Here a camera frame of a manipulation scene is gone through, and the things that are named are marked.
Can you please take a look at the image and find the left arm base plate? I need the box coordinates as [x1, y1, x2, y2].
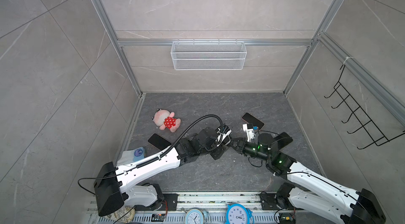
[149, 193, 179, 211]

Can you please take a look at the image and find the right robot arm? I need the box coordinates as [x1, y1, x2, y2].
[227, 132, 387, 224]

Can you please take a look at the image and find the blue wet wipes pack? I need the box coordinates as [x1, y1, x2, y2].
[117, 147, 145, 166]

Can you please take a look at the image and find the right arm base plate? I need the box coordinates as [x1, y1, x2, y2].
[259, 191, 285, 210]

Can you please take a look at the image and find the crumpled patterned cloth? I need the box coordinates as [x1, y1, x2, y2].
[105, 211, 135, 224]

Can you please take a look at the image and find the phone in red case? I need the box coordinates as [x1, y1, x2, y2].
[242, 113, 264, 130]

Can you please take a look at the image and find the black wall hook rack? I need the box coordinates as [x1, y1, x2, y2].
[324, 65, 405, 150]

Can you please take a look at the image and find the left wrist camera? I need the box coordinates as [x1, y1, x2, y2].
[216, 125, 232, 147]

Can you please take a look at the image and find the black phone case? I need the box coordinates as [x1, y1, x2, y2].
[272, 132, 293, 150]

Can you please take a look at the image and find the dark phone near left wall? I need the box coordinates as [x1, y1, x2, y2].
[148, 133, 171, 151]

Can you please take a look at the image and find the blue alarm clock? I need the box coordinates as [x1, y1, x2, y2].
[225, 204, 253, 224]

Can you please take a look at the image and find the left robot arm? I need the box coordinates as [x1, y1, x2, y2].
[93, 125, 232, 217]

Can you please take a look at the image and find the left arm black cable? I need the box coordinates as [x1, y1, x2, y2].
[161, 114, 224, 158]

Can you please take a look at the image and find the white wire basket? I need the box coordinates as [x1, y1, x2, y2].
[170, 41, 247, 71]

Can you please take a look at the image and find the white alarm clock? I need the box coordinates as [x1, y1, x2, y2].
[184, 209, 205, 224]

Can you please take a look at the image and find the pink plush toy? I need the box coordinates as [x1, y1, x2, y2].
[153, 109, 181, 133]

